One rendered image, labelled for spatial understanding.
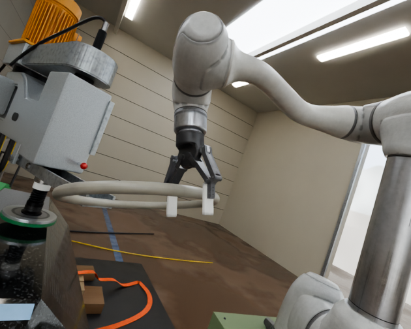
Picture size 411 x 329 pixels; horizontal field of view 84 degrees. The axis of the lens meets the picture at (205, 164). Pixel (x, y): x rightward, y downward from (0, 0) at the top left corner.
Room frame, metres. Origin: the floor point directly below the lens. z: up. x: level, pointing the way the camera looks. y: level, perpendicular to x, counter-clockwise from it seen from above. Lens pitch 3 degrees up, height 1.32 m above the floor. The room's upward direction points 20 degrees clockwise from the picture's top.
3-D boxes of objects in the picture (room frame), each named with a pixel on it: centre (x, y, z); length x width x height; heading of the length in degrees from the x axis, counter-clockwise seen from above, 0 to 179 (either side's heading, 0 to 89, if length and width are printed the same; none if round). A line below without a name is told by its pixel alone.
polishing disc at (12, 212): (1.10, 0.70, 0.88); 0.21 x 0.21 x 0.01
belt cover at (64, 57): (1.30, 0.99, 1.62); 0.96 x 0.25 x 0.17; 56
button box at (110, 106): (1.16, 0.58, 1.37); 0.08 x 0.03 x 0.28; 56
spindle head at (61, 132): (1.15, 0.76, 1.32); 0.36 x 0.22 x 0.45; 56
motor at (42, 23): (1.48, 1.24, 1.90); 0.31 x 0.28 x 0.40; 146
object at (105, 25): (1.10, 0.70, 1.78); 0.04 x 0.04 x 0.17
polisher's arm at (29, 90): (1.33, 1.02, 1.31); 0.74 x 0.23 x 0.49; 56
